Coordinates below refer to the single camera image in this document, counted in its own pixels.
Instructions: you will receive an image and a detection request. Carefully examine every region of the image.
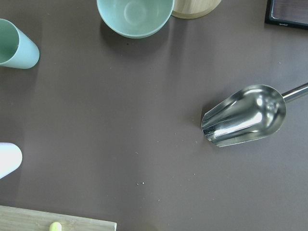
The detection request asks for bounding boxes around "pink plastic cup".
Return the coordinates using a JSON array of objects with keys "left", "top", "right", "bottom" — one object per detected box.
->
[{"left": 0, "top": 142, "right": 23, "bottom": 179}]

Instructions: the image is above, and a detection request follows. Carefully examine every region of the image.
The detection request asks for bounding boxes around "black framed mirror tray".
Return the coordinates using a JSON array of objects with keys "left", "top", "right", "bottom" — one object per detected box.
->
[{"left": 264, "top": 0, "right": 308, "bottom": 30}]

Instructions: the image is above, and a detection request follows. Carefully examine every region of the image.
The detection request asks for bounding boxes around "steel metal scoop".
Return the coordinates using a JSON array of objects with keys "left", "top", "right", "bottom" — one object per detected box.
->
[{"left": 201, "top": 84, "right": 308, "bottom": 147}]

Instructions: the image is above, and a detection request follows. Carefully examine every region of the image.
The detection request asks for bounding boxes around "green ceramic bowl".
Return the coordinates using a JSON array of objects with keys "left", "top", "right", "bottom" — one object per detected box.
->
[{"left": 97, "top": 0, "right": 174, "bottom": 39}]

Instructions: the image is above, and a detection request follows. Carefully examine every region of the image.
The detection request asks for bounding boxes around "round wooden stand base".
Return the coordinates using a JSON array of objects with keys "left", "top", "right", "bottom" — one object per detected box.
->
[{"left": 171, "top": 0, "right": 221, "bottom": 19}]

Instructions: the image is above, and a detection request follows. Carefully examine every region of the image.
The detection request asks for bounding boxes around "yellow plastic knife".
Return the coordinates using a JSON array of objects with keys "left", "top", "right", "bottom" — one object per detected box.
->
[{"left": 49, "top": 222, "right": 62, "bottom": 231}]

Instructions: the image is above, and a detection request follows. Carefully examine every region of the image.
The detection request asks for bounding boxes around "green plastic cup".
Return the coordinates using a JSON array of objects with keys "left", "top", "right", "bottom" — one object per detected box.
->
[{"left": 0, "top": 19, "right": 39, "bottom": 69}]

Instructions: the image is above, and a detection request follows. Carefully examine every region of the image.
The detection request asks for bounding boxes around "bamboo cutting board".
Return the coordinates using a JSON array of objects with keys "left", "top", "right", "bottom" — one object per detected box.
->
[{"left": 0, "top": 205, "right": 117, "bottom": 231}]

